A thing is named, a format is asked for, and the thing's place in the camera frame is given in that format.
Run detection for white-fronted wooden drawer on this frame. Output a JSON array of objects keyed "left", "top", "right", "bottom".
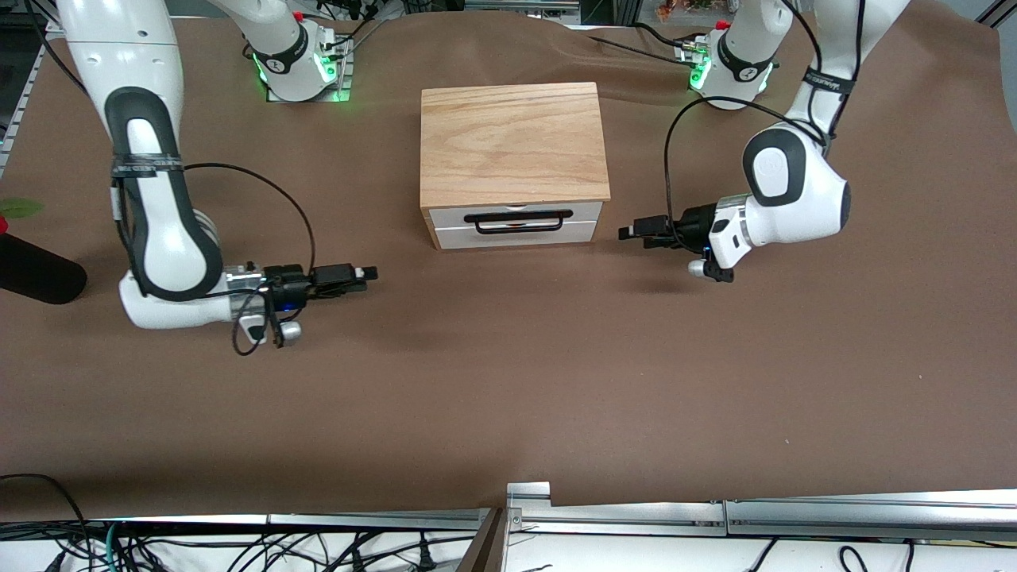
[{"left": 427, "top": 202, "right": 605, "bottom": 230}]

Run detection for black metal drawer handle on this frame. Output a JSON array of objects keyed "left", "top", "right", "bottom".
[{"left": 464, "top": 210, "right": 574, "bottom": 236}]

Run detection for wooden drawer cabinet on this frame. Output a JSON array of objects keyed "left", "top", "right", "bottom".
[{"left": 420, "top": 82, "right": 612, "bottom": 252}]

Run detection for brown table cloth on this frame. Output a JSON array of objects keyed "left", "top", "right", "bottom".
[{"left": 0, "top": 10, "right": 1017, "bottom": 525}]

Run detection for orange artificial flowers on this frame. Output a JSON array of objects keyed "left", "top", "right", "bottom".
[{"left": 655, "top": 0, "right": 721, "bottom": 21}]

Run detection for black cylinder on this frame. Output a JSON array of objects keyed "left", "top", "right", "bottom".
[{"left": 0, "top": 233, "right": 87, "bottom": 305}]

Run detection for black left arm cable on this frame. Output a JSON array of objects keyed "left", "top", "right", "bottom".
[{"left": 663, "top": 0, "right": 868, "bottom": 233}]

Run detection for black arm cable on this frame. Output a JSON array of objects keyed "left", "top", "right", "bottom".
[
  {"left": 663, "top": 0, "right": 868, "bottom": 233},
  {"left": 179, "top": 161, "right": 317, "bottom": 276}
]

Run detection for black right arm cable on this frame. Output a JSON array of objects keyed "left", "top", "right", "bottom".
[{"left": 179, "top": 161, "right": 317, "bottom": 276}]

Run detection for black cable on cloth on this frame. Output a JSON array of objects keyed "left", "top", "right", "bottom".
[{"left": 588, "top": 22, "right": 694, "bottom": 64}]

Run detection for thin aluminium rail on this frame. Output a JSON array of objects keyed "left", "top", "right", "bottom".
[{"left": 111, "top": 511, "right": 495, "bottom": 531}]

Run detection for black base power cable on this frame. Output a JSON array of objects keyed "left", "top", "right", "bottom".
[{"left": 318, "top": 0, "right": 390, "bottom": 50}]

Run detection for aluminium rail with bracket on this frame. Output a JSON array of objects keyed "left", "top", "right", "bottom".
[{"left": 507, "top": 481, "right": 728, "bottom": 538}]

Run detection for brown wooden post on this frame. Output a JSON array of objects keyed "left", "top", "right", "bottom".
[{"left": 454, "top": 508, "right": 507, "bottom": 572}]

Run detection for black looped cable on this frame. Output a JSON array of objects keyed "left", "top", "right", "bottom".
[{"left": 0, "top": 473, "right": 90, "bottom": 551}]

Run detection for green cable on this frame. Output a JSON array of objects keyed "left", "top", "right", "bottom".
[{"left": 100, "top": 521, "right": 123, "bottom": 572}]

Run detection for aluminium table edge frame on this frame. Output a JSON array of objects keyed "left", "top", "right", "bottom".
[{"left": 0, "top": 20, "right": 66, "bottom": 180}]

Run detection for wide aluminium rail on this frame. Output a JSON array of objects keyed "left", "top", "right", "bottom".
[{"left": 725, "top": 489, "right": 1017, "bottom": 543}]

